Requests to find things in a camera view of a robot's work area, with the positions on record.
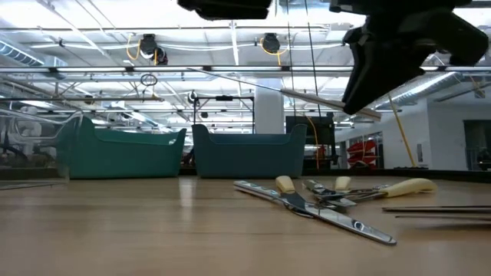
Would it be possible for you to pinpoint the black frame stand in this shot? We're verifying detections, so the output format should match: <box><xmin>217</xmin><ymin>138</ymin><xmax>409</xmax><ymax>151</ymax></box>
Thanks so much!
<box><xmin>193</xmin><ymin>94</ymin><xmax>255</xmax><ymax>135</ymax></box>

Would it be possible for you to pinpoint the blue-patterned handle cutlery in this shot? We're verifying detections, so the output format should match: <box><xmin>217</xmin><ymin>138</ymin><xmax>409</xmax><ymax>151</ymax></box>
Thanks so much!
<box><xmin>232</xmin><ymin>179</ymin><xmax>398</xmax><ymax>247</ymax></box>
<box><xmin>302</xmin><ymin>179</ymin><xmax>358</xmax><ymax>209</ymax></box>

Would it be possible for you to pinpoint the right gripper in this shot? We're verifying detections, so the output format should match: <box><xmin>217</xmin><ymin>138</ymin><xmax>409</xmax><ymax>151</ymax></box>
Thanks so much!
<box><xmin>329</xmin><ymin>0</ymin><xmax>491</xmax><ymax>117</ymax></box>

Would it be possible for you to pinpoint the white equipment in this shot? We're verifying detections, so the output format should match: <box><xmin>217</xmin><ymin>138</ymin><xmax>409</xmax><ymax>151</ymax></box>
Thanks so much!
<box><xmin>7</xmin><ymin>107</ymin><xmax>44</xmax><ymax>154</ymax></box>

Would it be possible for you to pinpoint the thin black hanging cable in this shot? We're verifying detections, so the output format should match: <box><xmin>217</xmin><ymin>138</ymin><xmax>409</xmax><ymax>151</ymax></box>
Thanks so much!
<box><xmin>285</xmin><ymin>0</ymin><xmax>297</xmax><ymax>118</ymax></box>

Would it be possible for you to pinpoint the black table frame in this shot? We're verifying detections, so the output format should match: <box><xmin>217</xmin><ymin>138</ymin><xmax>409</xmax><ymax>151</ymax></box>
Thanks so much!
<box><xmin>0</xmin><ymin>166</ymin><xmax>491</xmax><ymax>184</ymax></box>

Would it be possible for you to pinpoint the cream-handled knife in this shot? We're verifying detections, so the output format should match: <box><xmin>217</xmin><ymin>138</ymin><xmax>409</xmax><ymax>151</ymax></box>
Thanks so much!
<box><xmin>344</xmin><ymin>177</ymin><xmax>438</xmax><ymax>203</ymax></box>
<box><xmin>275</xmin><ymin>175</ymin><xmax>314</xmax><ymax>219</ymax></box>
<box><xmin>333</xmin><ymin>176</ymin><xmax>352</xmax><ymax>192</ymax></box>

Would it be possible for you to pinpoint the red object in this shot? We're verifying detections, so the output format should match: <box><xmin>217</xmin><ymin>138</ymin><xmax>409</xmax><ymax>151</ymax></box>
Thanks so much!
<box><xmin>347</xmin><ymin>140</ymin><xmax>379</xmax><ymax>169</ymax></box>

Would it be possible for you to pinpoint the dark teal plastic bin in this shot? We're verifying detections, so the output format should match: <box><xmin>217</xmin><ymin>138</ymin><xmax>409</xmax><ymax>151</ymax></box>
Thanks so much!
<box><xmin>191</xmin><ymin>123</ymin><xmax>308</xmax><ymax>179</ymax></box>

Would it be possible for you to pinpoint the silver ceiling air duct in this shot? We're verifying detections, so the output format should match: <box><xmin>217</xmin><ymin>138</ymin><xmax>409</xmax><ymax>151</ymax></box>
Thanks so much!
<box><xmin>0</xmin><ymin>40</ymin><xmax>47</xmax><ymax>68</ymax></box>
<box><xmin>370</xmin><ymin>71</ymin><xmax>467</xmax><ymax>112</ymax></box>

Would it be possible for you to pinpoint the dark door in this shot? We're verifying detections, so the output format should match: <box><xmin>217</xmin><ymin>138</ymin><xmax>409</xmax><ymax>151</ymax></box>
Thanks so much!
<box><xmin>463</xmin><ymin>119</ymin><xmax>491</xmax><ymax>172</ymax></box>

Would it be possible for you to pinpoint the white column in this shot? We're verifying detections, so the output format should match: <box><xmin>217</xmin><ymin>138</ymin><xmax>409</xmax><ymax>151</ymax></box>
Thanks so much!
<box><xmin>254</xmin><ymin>78</ymin><xmax>285</xmax><ymax>135</ymax></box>

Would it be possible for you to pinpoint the light green plastic bin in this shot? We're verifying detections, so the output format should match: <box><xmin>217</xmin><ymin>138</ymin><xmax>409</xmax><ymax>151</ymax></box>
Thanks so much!
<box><xmin>56</xmin><ymin>116</ymin><xmax>188</xmax><ymax>180</ymax></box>

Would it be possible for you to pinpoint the yellow cable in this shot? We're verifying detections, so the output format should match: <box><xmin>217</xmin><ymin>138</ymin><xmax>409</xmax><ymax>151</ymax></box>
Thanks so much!
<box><xmin>387</xmin><ymin>94</ymin><xmax>417</xmax><ymax>169</ymax></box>

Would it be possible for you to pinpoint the clear plastic bin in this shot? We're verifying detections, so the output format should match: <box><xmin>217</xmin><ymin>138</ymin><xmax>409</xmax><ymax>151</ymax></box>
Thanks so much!
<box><xmin>0</xmin><ymin>107</ymin><xmax>84</xmax><ymax>191</ymax></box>

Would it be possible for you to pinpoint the black equipment cart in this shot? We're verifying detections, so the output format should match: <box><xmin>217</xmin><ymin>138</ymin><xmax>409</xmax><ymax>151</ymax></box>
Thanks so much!
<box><xmin>285</xmin><ymin>115</ymin><xmax>338</xmax><ymax>172</ymax></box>

